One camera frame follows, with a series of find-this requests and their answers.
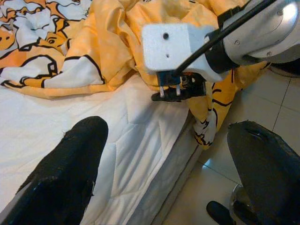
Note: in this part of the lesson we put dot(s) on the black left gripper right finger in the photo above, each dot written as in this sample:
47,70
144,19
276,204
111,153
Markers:
269,178

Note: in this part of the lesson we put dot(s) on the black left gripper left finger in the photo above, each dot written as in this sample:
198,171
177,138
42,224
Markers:
58,178

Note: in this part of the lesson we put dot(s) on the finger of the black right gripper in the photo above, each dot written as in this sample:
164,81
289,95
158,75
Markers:
168,98

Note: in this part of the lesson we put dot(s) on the orange cartoon print blanket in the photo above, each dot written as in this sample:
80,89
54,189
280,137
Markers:
105,47

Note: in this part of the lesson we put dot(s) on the black robot foot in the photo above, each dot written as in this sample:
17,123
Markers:
218,213

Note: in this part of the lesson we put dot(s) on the white quilted mattress pad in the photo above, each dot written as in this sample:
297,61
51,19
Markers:
47,107

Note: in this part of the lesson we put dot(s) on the grey patterned mattress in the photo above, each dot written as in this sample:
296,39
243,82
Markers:
178,178

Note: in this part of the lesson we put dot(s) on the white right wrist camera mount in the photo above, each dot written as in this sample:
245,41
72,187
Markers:
164,51

